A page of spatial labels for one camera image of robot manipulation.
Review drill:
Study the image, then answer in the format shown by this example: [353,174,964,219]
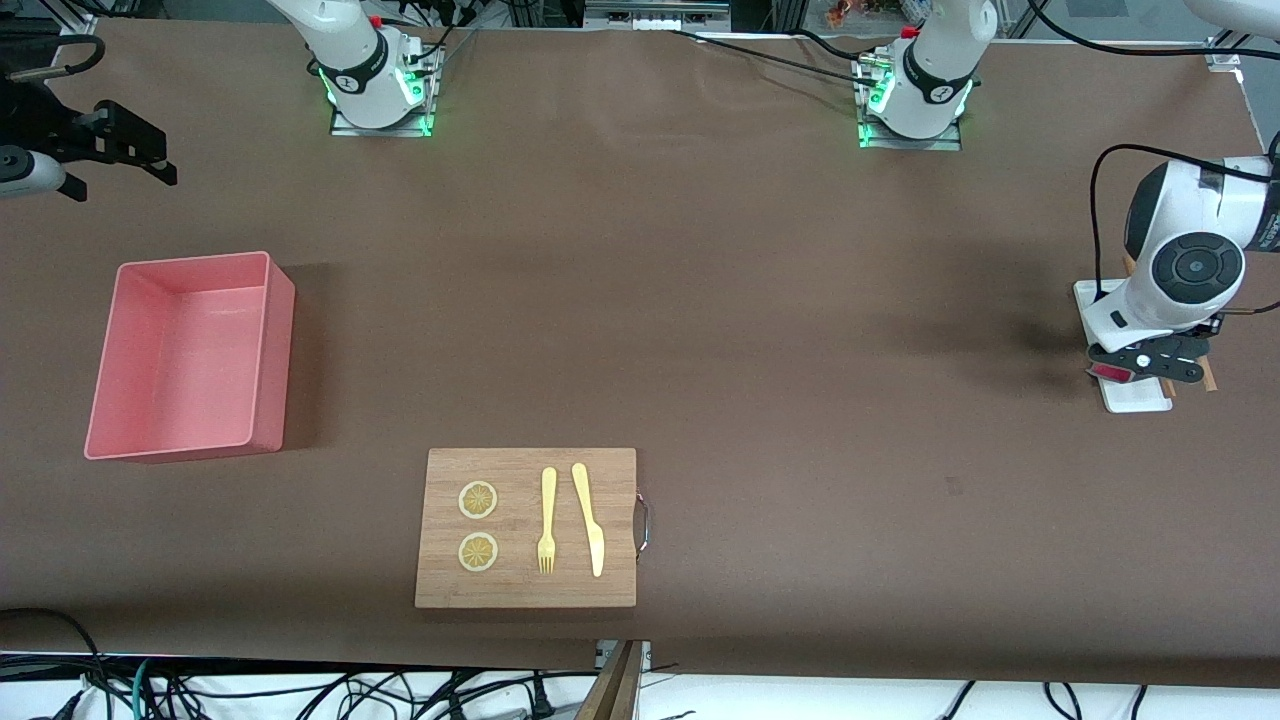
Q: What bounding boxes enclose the grey aluminium frame rail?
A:
[585,0,732,31]

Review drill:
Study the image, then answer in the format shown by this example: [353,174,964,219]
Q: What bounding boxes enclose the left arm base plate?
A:
[858,55,964,152]

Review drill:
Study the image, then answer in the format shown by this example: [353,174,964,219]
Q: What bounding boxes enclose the white rack base tray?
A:
[1074,278,1173,413]

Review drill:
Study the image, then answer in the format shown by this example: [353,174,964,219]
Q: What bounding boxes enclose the yellow plastic knife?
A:
[571,462,606,578]

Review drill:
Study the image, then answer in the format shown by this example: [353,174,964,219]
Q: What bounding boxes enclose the black looped floor cable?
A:
[0,607,109,720]

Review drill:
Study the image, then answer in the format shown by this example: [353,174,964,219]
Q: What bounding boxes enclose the pink plastic bin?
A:
[84,251,296,463]

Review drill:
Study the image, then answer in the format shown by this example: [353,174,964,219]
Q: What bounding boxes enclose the wooden chopsticks pair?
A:
[1120,250,1179,400]

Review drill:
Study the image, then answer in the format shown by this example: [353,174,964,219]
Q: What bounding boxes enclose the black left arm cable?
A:
[1088,143,1280,293]

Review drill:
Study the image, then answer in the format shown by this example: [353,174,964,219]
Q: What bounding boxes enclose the yellow plastic fork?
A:
[537,466,558,575]

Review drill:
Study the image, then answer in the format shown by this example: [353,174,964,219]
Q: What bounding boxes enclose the wooden cutting board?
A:
[414,447,638,609]

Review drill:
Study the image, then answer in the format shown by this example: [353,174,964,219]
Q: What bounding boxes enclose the black base power cable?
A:
[665,28,883,83]

